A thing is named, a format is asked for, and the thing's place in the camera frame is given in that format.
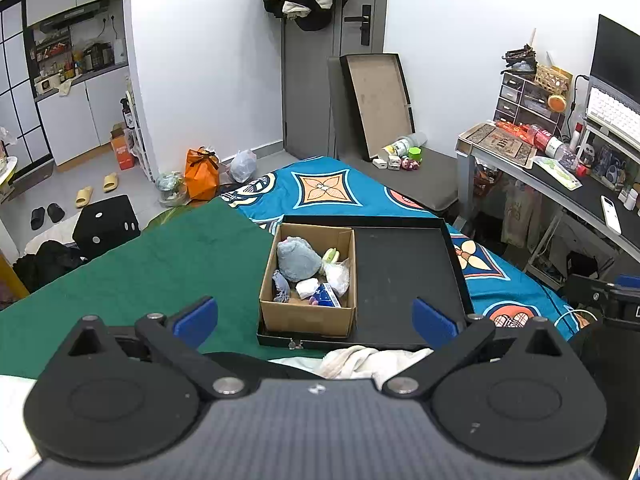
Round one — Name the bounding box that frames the white cloth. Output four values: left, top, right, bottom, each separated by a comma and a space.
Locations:
320, 345, 433, 381

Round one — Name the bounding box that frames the black shallow tray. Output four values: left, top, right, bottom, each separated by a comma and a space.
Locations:
256, 215, 476, 352

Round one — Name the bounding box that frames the grey desk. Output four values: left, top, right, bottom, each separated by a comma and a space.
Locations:
455, 122, 640, 281

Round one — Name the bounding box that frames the black bag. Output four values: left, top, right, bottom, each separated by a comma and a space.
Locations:
12, 240, 83, 293

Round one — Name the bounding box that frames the orange cardboard box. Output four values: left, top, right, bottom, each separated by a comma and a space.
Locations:
110, 125, 137, 171

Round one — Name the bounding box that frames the white cable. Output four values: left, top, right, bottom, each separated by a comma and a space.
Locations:
555, 307, 593, 331

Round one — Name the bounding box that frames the dark ornament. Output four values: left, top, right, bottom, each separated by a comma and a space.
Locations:
501, 44, 538, 75

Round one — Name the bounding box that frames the white narrow rack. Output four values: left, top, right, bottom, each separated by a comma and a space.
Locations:
122, 92, 153, 181

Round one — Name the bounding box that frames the white lower cabinet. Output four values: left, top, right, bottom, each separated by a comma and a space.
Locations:
35, 65, 133, 166

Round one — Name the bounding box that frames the glass jar with plant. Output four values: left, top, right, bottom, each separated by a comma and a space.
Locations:
155, 171, 188, 206

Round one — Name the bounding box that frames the white remote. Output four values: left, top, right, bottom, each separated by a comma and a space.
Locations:
600, 195, 622, 235

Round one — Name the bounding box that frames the small grey-blue plush toy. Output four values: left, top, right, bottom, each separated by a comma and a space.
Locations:
271, 270, 292, 303

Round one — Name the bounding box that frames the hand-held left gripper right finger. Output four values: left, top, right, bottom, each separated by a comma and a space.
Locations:
382, 297, 571, 401

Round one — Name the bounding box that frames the white yellow cup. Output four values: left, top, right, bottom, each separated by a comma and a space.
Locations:
382, 134, 420, 161

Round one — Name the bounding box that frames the white tote bag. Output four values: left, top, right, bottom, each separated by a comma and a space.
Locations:
500, 180, 543, 251

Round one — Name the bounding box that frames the black door handle lock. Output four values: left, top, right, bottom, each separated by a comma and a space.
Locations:
344, 4, 373, 47

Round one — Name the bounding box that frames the plastic bottle with red label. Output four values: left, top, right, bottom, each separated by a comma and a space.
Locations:
532, 127, 588, 177

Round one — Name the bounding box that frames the grey door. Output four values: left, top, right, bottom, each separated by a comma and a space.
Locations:
280, 0, 391, 161

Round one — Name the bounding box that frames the woven bamboo basket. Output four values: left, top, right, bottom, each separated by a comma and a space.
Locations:
534, 64, 573, 95

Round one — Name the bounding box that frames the white bundle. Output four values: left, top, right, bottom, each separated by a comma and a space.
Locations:
295, 277, 321, 301

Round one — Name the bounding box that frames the green bed sheet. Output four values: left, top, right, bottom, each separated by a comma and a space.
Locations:
0, 200, 326, 378

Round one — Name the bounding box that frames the white plastic bag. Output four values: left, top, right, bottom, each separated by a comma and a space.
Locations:
229, 149, 258, 183

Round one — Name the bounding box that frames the blue patterned blanket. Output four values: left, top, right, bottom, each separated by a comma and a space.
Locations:
220, 156, 596, 341

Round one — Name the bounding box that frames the orange gift bag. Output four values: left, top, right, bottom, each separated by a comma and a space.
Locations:
184, 146, 221, 201

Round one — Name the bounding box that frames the grey plush toy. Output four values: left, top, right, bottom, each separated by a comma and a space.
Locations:
276, 236, 323, 282

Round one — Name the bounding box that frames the brown cardboard box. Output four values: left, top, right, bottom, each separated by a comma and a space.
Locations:
258, 223, 358, 339

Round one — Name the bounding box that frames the clear green packet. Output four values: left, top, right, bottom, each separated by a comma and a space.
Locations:
532, 155, 583, 191

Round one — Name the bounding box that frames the orange snack packet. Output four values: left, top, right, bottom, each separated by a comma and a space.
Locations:
495, 120, 538, 143

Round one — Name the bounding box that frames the black cube stool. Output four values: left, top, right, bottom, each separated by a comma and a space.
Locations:
72, 195, 141, 261

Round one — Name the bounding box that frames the grey drawer organizer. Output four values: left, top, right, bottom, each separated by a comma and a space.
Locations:
494, 71, 566, 126

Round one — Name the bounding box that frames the white sheet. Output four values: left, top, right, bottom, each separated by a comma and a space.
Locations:
0, 375, 43, 471

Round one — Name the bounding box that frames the white keyboard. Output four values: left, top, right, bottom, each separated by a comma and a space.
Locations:
586, 86, 640, 138

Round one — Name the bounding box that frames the yellow round table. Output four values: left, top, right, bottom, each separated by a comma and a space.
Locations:
0, 157, 31, 301

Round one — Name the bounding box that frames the black framed sliding door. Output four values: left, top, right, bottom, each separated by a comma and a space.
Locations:
0, 0, 53, 176

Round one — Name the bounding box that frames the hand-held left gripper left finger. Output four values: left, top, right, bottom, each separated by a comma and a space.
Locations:
67, 296, 250, 401

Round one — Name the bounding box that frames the blue purple tissue packet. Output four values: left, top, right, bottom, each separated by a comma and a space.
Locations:
315, 282, 343, 308

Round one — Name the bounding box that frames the brown patterned board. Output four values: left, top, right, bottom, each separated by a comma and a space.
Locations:
462, 122, 538, 168

